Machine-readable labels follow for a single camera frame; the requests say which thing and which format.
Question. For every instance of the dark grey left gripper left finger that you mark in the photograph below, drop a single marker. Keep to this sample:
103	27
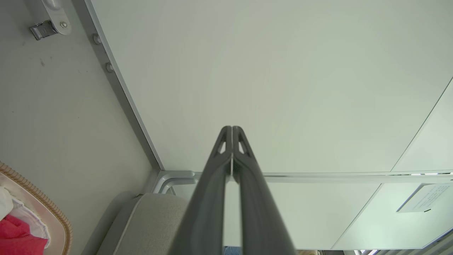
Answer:
207	198

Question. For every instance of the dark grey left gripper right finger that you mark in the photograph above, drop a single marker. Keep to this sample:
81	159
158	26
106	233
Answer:
256	205

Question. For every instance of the grey fabric sofa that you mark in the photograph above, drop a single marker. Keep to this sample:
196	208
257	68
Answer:
152	223

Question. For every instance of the large white partition panel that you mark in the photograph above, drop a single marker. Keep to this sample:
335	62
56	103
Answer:
269	78

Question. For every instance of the wicker rimmed laundry basket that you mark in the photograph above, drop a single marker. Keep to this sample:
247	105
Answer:
53	216

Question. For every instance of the white paper notice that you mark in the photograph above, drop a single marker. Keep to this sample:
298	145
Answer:
424	198

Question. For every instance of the white cloth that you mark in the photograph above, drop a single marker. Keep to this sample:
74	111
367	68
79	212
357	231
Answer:
24	212

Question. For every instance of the grey partition foot with caster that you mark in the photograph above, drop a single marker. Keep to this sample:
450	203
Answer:
53	19

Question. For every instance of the grey partition corner post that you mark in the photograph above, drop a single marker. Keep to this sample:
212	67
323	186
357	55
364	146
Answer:
170	179

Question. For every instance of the round grey rail bolt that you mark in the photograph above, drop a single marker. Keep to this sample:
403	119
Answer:
96	39
109	67

